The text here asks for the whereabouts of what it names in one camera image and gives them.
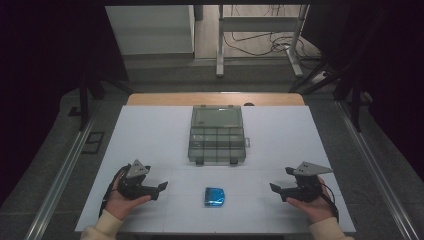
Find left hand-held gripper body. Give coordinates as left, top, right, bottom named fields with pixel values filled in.
left=116, top=159, right=151, bottom=201

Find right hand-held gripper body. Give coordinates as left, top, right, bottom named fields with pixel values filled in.
left=285, top=161, right=334, bottom=203

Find person's left hand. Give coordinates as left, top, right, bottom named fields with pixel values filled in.
left=105, top=177, right=152, bottom=222

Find person's right hand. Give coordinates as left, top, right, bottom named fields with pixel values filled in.
left=285, top=177, right=337, bottom=225

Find white board table cover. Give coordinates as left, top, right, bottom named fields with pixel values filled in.
left=74, top=105, right=356, bottom=234

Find blue shiny packet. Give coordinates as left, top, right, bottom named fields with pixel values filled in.
left=203, top=186, right=226, bottom=208

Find black floor socket plate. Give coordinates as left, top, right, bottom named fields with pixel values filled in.
left=81, top=131, right=106, bottom=155

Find clear plastic compartment box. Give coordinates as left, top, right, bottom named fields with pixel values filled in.
left=187, top=104, right=251, bottom=166

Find wooden table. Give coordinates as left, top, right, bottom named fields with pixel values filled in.
left=126, top=92, right=306, bottom=107

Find black metal stand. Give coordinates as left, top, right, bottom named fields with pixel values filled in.
left=288, top=46, right=374, bottom=133
left=68, top=64, right=135, bottom=132

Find white power strip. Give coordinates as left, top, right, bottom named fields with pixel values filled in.
left=309, top=70, right=330, bottom=85

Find white cabinet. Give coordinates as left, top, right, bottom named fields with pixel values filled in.
left=105, top=4, right=196, bottom=56

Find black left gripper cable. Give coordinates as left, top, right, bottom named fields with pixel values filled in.
left=98, top=164, right=132, bottom=218

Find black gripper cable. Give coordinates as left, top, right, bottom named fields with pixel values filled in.
left=98, top=164, right=132, bottom=218
left=318, top=181, right=340, bottom=223

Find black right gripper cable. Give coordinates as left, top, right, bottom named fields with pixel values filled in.
left=318, top=181, right=340, bottom=223

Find metal floor rail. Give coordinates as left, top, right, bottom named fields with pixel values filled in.
left=23, top=99, right=103, bottom=240
left=334, top=99, right=418, bottom=240

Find black floor cables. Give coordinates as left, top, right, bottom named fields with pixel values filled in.
left=222, top=4, right=324, bottom=65

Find white metal desk frame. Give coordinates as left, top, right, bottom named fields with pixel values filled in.
left=215, top=4, right=310, bottom=79

